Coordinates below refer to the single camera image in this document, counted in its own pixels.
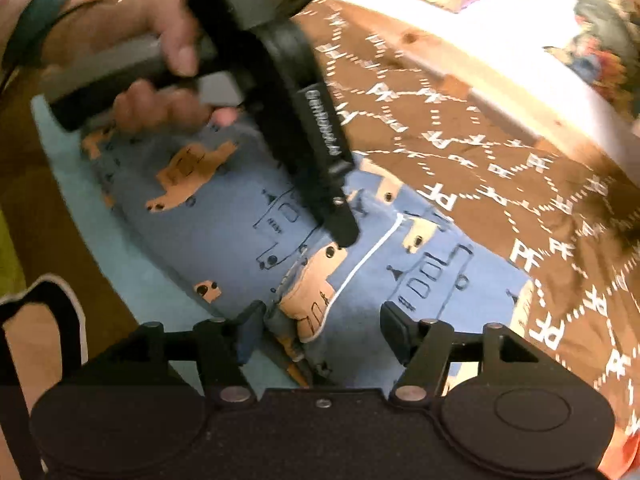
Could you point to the blue printed pants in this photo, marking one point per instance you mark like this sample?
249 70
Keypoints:
225 220

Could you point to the dark green wall poster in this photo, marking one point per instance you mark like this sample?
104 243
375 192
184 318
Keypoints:
600 35

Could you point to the wooden bed frame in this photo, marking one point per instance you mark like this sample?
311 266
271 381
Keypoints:
400 35

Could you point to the person's left hand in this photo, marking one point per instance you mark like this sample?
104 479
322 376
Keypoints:
125 25

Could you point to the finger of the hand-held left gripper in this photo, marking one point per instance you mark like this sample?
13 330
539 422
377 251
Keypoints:
325 160

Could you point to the person's left forearm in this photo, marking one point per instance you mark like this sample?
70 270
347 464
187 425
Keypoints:
40 15

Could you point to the brown patterned blanket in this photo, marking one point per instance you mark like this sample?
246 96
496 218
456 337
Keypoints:
475 185

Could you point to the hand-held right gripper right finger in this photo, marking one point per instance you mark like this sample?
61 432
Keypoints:
397 335

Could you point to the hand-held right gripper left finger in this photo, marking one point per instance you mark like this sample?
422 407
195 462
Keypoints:
246 337

